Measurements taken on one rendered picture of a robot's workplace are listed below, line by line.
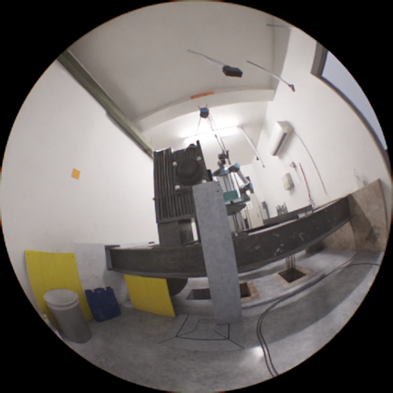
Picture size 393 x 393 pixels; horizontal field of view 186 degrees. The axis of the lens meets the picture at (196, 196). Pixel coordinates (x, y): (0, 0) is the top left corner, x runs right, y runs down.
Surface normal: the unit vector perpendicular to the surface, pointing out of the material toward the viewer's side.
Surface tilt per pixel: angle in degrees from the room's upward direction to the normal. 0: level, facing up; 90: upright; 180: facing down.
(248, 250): 90
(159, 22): 180
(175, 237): 90
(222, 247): 90
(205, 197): 90
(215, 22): 180
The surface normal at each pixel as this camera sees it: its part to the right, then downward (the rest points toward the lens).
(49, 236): 0.96, -0.22
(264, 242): -0.24, -0.25
